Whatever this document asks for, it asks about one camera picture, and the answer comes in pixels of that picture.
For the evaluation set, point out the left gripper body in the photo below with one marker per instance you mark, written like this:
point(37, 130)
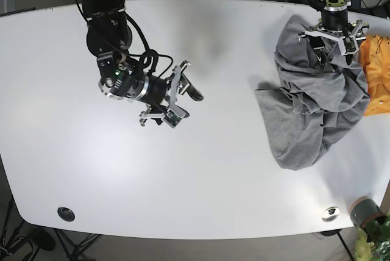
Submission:
point(334, 24)

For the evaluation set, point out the green potted plant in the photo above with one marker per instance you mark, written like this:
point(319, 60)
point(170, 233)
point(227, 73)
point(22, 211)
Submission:
point(373, 241)

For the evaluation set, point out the black table grommet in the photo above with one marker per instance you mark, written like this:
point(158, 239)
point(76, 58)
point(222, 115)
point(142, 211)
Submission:
point(66, 214)

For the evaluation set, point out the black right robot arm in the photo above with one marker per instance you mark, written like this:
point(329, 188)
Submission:
point(127, 64)

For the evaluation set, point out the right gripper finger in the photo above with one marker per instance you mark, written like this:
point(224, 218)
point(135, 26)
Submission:
point(169, 114)
point(179, 84)

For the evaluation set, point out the grey T-shirt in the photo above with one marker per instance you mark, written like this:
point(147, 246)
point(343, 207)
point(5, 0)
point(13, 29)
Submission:
point(318, 100)

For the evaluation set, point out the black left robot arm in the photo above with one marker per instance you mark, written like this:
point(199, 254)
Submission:
point(318, 5)

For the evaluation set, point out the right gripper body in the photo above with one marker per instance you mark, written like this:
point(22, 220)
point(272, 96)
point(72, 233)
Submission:
point(133, 84)

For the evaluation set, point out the orange yellow T-shirt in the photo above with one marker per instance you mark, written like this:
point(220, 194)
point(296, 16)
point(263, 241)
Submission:
point(374, 58)

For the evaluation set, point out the silver table grommet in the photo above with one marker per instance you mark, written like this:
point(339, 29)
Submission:
point(330, 214)

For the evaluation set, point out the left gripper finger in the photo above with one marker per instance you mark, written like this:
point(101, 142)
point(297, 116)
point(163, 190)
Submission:
point(319, 42)
point(351, 38)

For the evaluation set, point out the grey plant pot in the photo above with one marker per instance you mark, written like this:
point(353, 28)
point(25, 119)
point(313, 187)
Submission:
point(364, 210)

